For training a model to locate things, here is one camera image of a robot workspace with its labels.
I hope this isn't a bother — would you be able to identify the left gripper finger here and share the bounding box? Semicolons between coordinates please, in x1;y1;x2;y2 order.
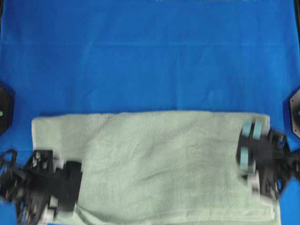
42;201;58;222
53;157;64;169

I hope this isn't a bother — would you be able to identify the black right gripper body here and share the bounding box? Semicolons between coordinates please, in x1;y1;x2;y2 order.
256;129;291;201

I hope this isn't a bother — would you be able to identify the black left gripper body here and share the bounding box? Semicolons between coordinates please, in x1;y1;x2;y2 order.
21;150;59;220

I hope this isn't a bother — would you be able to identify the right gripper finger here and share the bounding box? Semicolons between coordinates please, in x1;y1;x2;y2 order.
248;173;270;203
260;129;272;141

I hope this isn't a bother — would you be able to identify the pale green bath towel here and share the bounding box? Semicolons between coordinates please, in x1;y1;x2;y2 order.
31;111;281;225

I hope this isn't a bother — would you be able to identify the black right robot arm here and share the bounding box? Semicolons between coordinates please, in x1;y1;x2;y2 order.
247;129;300;201

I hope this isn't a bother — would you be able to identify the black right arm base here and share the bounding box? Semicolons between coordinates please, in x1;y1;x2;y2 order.
283;86;300;140

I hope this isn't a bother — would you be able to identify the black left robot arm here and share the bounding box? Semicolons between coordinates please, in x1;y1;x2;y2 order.
0;150;80;225

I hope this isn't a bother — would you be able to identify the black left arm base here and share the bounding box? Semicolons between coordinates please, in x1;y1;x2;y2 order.
0;81;15;135

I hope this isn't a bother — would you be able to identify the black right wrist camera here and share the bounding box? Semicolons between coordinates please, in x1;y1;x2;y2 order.
236;120;263;180

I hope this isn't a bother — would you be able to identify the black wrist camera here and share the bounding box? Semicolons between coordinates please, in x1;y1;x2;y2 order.
56;161;83;212
236;120;263;180

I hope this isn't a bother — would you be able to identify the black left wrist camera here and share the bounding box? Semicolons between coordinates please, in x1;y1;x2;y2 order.
56;161;83;212

